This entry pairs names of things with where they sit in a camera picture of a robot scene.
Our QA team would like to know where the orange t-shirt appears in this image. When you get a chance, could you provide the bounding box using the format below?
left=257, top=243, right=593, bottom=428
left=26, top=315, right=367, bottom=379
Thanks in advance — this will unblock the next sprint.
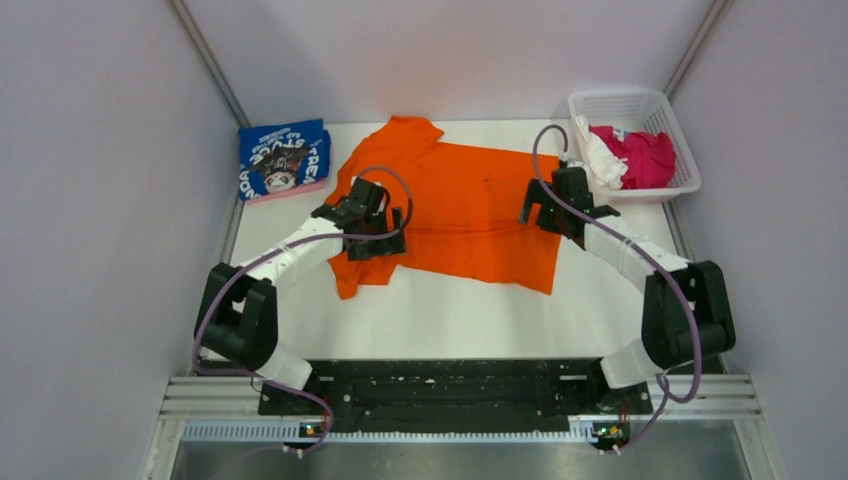
left=327, top=116, right=560, bottom=300

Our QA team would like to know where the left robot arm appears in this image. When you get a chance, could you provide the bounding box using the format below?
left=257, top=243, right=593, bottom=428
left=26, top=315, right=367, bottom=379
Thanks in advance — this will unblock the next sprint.
left=194, top=177, right=414, bottom=414

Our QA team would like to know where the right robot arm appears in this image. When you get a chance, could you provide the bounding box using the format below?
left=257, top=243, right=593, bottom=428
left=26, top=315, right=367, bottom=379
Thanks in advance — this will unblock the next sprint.
left=519, top=167, right=736, bottom=412

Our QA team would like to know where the folded pink t-shirt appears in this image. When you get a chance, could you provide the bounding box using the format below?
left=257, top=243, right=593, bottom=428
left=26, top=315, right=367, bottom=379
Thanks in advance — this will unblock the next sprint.
left=248, top=180, right=326, bottom=204

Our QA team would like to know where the magenta t-shirt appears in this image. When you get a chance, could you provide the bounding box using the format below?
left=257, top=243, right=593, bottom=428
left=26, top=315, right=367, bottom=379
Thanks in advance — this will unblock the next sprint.
left=590, top=126, right=677, bottom=190

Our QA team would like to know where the folded blue printed t-shirt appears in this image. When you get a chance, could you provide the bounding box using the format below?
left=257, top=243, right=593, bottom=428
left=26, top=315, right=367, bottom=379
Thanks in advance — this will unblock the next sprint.
left=238, top=119, right=332, bottom=201

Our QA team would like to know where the white plastic basket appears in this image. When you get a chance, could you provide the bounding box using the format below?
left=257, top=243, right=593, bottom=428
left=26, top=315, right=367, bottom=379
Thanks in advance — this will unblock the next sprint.
left=568, top=88, right=702, bottom=203

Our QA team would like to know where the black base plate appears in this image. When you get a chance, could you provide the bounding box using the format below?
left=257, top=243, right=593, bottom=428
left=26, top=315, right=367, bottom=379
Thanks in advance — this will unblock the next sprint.
left=258, top=358, right=656, bottom=434

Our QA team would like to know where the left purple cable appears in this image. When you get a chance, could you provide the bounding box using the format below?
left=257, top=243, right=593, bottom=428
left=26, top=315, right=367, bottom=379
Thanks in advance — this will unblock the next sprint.
left=192, top=165, right=415, bottom=458

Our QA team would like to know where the purple cable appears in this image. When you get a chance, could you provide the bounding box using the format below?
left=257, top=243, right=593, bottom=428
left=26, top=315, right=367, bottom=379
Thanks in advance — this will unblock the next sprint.
left=531, top=124, right=704, bottom=455
left=192, top=165, right=415, bottom=458

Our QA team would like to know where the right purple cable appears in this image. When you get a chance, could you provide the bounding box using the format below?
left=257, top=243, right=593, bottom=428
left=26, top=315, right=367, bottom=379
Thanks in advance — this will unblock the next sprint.
left=531, top=124, right=704, bottom=455

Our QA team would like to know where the white slotted cable duct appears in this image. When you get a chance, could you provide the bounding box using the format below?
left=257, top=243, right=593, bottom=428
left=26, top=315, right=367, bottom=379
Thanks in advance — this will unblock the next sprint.
left=181, top=420, right=624, bottom=445

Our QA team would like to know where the aluminium frame rail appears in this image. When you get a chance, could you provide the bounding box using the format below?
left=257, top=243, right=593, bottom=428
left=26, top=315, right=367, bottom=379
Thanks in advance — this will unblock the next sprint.
left=141, top=374, right=785, bottom=479

